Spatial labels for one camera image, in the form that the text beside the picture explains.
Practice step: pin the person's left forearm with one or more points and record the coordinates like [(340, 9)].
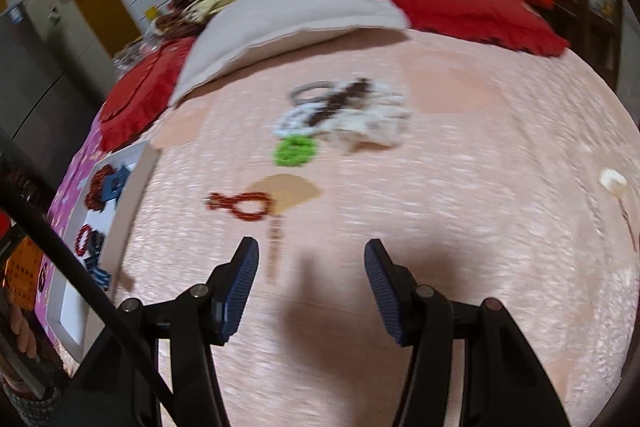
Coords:
[(30, 409)]

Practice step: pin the orange plastic basket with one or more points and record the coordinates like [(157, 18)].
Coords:
[(22, 272)]

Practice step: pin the brown hair accessory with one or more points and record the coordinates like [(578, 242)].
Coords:
[(345, 99)]

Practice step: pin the navy striped hair bow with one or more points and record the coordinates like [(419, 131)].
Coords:
[(100, 274)]

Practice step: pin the plain red pillow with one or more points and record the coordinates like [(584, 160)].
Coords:
[(465, 7)]

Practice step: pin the white cherry-print scrunchie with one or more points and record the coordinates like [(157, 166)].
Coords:
[(380, 127)]

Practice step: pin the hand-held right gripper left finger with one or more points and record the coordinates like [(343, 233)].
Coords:
[(240, 292)]

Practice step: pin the purple floral blanket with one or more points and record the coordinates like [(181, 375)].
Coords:
[(75, 167)]

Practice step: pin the white flower hairpin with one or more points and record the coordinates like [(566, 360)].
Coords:
[(612, 182)]

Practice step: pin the person's left hand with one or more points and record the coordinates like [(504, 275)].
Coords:
[(22, 329)]

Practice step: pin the yellow door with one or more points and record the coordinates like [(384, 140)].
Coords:
[(107, 7)]

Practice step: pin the white box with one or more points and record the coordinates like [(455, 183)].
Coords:
[(135, 207)]

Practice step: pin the red ruffled cushion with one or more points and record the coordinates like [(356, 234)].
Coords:
[(145, 92)]

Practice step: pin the tan fan-shaped ornament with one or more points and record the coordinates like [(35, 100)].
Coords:
[(295, 192)]

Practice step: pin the blue hair clip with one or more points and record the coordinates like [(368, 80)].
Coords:
[(116, 184)]

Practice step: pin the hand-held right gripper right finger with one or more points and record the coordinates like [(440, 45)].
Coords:
[(385, 294)]

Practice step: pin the red polka-dot scrunchie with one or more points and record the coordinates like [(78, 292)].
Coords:
[(95, 192)]

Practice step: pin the grey refrigerator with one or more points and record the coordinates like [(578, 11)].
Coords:
[(45, 72)]

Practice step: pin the clear plastic bag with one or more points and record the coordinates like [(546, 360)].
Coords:
[(135, 52)]

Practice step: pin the white pillow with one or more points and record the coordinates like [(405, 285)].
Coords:
[(300, 17)]

